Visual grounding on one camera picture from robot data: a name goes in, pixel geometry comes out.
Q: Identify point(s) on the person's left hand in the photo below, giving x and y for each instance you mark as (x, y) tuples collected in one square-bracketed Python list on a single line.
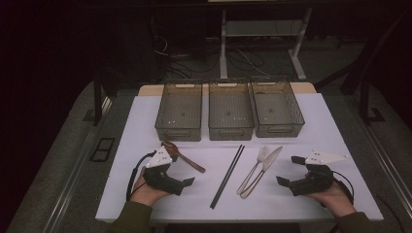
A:
[(144, 194)]

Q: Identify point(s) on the clear plastic bin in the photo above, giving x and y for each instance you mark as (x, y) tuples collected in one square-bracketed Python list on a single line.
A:
[(179, 110), (230, 110), (275, 108)]

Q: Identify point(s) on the person's right hand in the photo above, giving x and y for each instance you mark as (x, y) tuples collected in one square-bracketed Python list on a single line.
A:
[(336, 202)]

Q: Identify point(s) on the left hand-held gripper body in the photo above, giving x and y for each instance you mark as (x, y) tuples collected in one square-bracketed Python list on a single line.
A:
[(162, 181)]

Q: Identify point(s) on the brown wooden spoon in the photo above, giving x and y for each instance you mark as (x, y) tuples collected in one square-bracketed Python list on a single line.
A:
[(191, 163)]

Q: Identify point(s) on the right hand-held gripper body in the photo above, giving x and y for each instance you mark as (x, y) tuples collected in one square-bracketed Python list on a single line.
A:
[(315, 181)]

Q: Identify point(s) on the white metal desk frame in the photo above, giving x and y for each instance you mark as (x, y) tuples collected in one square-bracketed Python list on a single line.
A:
[(223, 48)]

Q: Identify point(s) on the white table cover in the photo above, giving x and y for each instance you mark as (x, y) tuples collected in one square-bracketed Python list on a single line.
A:
[(259, 208)]

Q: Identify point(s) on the silver metal fork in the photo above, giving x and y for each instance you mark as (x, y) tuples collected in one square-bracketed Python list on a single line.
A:
[(263, 153)]

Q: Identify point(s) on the black metal stand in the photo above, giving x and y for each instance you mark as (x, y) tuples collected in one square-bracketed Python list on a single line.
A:
[(97, 103), (364, 103)]

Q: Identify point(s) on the silver metal knife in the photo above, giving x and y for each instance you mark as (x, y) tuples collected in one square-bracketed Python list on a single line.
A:
[(270, 158)]

